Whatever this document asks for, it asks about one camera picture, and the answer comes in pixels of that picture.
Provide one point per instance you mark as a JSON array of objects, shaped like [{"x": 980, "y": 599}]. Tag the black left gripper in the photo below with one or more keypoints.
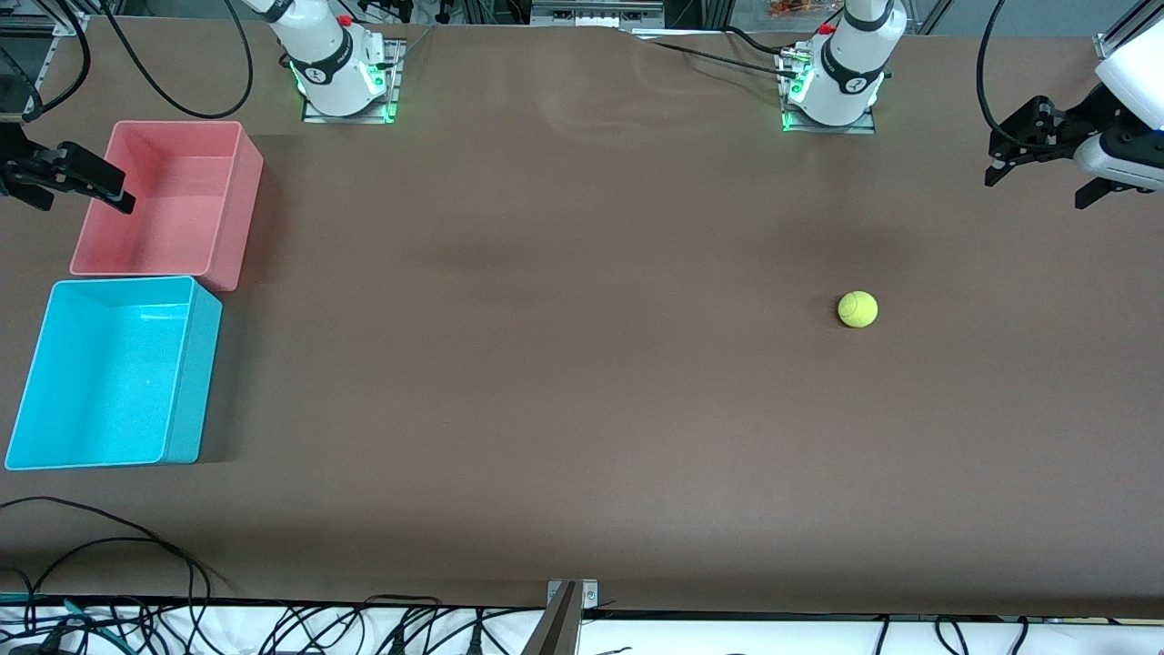
[{"x": 1076, "y": 124}]

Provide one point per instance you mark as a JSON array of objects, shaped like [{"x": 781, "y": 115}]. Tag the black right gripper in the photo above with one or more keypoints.
[{"x": 13, "y": 170}]

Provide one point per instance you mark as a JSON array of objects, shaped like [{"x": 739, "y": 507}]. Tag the yellow-green tennis ball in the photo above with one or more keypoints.
[{"x": 857, "y": 309}]

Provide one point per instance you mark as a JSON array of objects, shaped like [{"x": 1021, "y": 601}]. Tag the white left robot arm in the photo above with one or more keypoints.
[{"x": 850, "y": 64}]

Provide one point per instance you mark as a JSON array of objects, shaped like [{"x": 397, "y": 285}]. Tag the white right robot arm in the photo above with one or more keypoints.
[{"x": 323, "y": 55}]

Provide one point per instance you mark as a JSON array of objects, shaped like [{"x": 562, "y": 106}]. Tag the pink plastic bin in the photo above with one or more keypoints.
[{"x": 173, "y": 227}]

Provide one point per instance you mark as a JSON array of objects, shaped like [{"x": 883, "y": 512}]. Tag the blue plastic bin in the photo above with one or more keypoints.
[{"x": 100, "y": 391}]

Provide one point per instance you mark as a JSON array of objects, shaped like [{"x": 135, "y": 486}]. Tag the aluminium profile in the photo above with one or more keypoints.
[{"x": 1111, "y": 44}]

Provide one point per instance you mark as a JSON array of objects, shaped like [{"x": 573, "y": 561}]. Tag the orange object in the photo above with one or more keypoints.
[{"x": 791, "y": 9}]

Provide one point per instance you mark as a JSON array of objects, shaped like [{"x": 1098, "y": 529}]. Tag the grey metal device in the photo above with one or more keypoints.
[{"x": 596, "y": 14}]

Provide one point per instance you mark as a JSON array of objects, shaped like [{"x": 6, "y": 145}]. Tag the black power plug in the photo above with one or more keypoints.
[
  {"x": 474, "y": 641},
  {"x": 396, "y": 641}
]

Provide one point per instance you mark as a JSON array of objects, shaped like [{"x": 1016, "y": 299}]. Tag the grey metal bar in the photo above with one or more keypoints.
[{"x": 556, "y": 628}]

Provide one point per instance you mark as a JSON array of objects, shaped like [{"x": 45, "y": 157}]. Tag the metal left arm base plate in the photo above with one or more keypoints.
[{"x": 832, "y": 130}]

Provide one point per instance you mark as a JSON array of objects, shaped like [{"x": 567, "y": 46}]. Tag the metal clamp bracket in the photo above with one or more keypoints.
[{"x": 589, "y": 596}]

